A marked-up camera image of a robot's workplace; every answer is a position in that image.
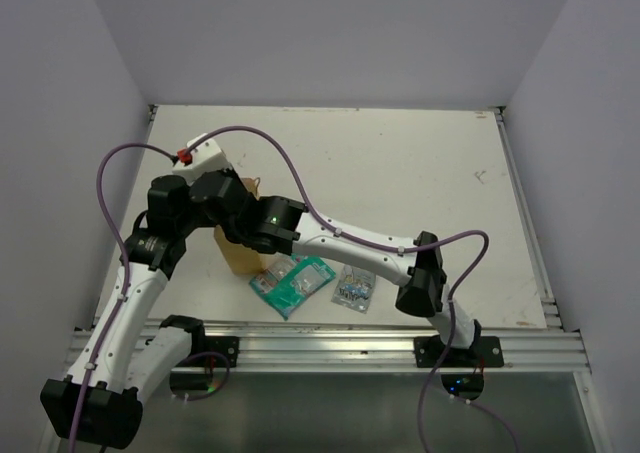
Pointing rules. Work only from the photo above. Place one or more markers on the grey snack packet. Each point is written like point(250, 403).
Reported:
point(354, 289)

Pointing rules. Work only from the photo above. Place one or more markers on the teal snack bag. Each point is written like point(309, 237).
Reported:
point(290, 280)

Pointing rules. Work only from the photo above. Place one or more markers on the brown paper bag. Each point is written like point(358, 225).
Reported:
point(241, 260)

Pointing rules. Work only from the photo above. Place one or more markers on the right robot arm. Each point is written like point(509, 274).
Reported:
point(276, 224)

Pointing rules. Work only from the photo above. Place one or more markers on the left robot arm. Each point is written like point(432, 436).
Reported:
point(101, 398)

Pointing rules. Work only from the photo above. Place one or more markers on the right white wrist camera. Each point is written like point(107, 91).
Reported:
point(206, 157)

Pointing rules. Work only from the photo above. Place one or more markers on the aluminium mounting rail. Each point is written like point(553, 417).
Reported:
point(290, 347)

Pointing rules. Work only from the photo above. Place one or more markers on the left black base bracket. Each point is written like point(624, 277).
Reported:
point(207, 371)

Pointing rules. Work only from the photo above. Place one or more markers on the black base bracket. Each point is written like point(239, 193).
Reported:
point(207, 371)
point(485, 353)

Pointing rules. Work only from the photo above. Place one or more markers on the right black base bracket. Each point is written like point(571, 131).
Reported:
point(485, 353)

